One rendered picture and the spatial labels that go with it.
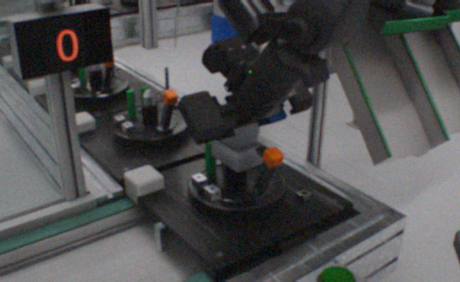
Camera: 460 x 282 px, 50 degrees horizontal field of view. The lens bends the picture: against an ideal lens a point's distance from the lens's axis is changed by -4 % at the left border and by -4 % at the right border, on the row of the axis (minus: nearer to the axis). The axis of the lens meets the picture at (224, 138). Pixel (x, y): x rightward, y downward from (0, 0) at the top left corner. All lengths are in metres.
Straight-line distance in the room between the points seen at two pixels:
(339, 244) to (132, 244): 0.29
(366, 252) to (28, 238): 0.46
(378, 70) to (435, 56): 0.17
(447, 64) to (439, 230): 0.32
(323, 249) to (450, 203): 0.39
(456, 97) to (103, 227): 0.66
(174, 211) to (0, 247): 0.24
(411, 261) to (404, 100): 0.27
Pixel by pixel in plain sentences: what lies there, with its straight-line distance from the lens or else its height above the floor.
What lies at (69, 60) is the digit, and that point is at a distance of 0.66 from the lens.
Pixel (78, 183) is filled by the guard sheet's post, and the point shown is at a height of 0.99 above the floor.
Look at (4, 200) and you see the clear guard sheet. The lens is 0.76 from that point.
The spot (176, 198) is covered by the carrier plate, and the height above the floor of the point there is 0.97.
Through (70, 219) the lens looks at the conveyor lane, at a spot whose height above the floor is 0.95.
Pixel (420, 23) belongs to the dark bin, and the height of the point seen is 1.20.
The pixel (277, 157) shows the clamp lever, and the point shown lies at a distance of 0.64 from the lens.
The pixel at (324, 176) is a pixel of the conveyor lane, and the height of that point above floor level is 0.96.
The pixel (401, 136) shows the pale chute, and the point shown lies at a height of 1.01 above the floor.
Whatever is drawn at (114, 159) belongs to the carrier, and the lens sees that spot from 0.86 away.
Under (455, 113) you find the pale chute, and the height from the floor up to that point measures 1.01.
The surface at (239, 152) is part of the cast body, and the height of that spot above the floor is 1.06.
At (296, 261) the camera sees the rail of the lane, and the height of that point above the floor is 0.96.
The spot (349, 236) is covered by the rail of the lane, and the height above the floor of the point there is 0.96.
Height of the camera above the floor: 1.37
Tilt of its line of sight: 26 degrees down
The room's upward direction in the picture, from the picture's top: straight up
